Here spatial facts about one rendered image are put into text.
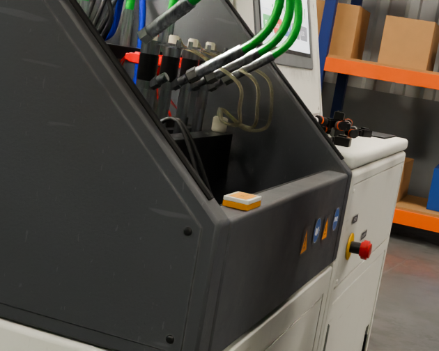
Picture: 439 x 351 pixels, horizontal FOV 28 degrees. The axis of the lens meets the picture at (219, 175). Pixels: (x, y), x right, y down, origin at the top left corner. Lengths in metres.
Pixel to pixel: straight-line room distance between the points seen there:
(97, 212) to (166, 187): 0.08
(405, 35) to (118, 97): 5.63
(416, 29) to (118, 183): 5.64
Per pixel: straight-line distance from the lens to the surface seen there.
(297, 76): 2.03
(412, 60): 6.46
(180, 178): 0.88
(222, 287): 0.93
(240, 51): 1.30
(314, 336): 1.52
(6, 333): 1.00
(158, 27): 1.14
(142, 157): 0.89
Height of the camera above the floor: 1.12
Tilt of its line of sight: 8 degrees down
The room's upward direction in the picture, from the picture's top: 10 degrees clockwise
